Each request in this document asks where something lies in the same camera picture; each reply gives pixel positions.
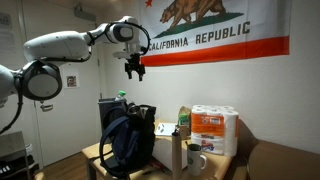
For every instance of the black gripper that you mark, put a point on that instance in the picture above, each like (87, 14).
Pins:
(135, 64)

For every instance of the silver metal flask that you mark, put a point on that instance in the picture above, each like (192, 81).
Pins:
(134, 109)

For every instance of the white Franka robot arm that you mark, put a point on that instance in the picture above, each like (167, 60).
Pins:
(56, 45)

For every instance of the navy blue backpack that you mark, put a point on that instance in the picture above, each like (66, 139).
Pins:
(133, 143)

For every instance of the clear bottle green cap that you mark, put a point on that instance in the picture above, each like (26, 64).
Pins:
(121, 96)

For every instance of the small portrait photo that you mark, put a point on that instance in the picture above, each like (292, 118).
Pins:
(71, 81)

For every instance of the brown snack bag green label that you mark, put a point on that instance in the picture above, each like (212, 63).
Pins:
(183, 121)

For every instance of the white door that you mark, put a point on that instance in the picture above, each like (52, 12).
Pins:
(76, 130)

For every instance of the gray door closer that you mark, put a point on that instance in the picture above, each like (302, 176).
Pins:
(84, 13)

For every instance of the white flat box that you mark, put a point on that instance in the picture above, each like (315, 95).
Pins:
(165, 151)

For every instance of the tall cardboard tube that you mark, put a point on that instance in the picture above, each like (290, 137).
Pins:
(177, 156)

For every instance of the silver door lever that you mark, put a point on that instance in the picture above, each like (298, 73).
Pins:
(46, 107)

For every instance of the paper towel multipack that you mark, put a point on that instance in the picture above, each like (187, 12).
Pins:
(213, 130)

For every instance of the white mug green logo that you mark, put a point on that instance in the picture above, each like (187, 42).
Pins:
(194, 160)

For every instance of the California Republic flag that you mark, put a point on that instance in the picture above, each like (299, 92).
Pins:
(233, 23)

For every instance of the light wooden desk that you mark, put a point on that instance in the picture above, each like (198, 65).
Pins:
(213, 166)

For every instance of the white paper notice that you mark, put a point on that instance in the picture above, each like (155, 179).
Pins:
(5, 30)

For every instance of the gray metal stand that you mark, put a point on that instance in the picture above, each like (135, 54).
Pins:
(13, 156)

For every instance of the brown armchair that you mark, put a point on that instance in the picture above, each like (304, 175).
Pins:
(283, 163)

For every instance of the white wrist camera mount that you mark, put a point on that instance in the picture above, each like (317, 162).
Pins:
(121, 54)

